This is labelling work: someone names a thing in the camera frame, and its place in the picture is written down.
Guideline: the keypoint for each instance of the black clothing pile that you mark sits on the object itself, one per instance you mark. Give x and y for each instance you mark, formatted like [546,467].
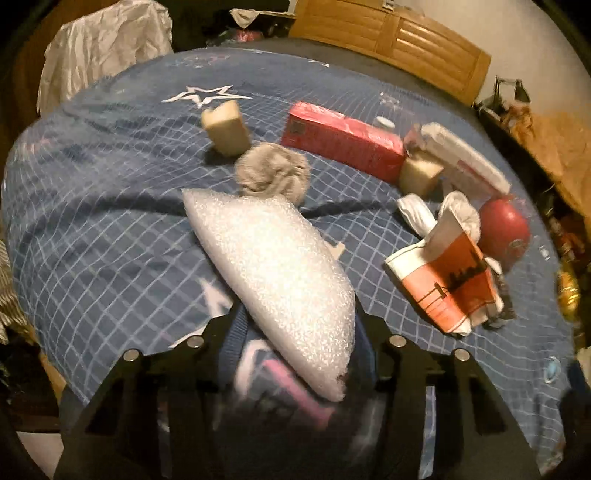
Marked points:
[221,30]

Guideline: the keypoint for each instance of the striped cloth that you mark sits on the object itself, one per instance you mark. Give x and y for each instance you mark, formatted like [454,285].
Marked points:
[9,295]

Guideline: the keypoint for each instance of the shiny gold wrapper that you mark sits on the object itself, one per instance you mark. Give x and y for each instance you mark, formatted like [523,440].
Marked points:
[569,293]

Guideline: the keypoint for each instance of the white and red package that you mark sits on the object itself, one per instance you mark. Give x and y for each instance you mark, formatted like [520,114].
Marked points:
[461,157]

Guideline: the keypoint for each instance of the black desk lamp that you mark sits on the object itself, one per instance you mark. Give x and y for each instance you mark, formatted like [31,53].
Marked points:
[512,90]

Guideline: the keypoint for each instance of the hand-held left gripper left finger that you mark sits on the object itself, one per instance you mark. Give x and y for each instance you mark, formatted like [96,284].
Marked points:
[203,369]

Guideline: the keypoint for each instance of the blue checked star blanket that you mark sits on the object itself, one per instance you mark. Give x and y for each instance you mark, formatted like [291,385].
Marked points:
[115,207]

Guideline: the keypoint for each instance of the red cardboard box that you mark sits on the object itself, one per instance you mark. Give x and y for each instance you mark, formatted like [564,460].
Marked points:
[341,138]

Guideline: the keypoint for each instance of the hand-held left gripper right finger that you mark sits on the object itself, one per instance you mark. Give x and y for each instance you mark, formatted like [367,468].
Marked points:
[406,369]

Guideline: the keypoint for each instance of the small white cloth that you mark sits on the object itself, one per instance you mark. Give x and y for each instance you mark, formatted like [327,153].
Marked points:
[249,16]

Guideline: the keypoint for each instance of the beige foam block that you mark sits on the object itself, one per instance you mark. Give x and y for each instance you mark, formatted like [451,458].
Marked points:
[226,129]
[420,173]

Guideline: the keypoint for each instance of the red round ball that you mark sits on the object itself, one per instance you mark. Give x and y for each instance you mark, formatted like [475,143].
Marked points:
[503,226]

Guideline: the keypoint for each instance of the orange and white paper bag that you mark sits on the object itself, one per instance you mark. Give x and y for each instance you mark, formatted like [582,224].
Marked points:
[457,281]

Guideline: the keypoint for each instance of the white foam packing sheet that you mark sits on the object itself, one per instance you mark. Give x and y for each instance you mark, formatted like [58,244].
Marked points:
[277,277]

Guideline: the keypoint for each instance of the brown cloth pile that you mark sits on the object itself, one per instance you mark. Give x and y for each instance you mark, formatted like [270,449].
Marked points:
[558,147]

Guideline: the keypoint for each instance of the small white cap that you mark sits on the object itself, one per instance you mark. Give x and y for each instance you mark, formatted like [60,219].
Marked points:
[383,122]

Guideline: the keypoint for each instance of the white crumpled tissue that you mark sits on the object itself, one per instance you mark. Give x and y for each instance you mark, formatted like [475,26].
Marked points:
[415,212]
[461,212]

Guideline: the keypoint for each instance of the white crumpled cloth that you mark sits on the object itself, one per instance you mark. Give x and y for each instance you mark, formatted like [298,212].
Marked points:
[101,46]

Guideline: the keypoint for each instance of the wooden headboard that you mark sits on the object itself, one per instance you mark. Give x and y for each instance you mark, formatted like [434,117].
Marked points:
[415,41]

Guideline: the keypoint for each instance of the grey balled-up sock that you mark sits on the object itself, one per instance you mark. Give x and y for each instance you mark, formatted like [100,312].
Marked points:
[272,170]

